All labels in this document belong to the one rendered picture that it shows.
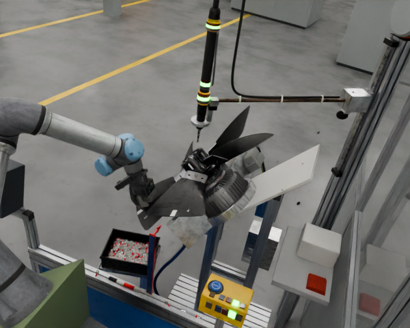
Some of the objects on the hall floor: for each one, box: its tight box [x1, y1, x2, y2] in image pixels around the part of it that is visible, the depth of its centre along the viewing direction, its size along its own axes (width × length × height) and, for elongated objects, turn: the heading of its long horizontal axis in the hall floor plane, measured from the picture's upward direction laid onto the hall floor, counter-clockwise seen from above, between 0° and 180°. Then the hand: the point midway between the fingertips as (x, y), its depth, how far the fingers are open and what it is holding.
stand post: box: [231, 195, 282, 328], centre depth 193 cm, size 4×9×115 cm, turn 149°
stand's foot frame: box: [167, 273, 271, 328], centre depth 228 cm, size 62×46×8 cm
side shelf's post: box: [273, 292, 297, 328], centre depth 196 cm, size 4×4×83 cm
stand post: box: [193, 224, 223, 314], centre depth 206 cm, size 4×9×91 cm, turn 149°
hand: (142, 207), depth 166 cm, fingers closed
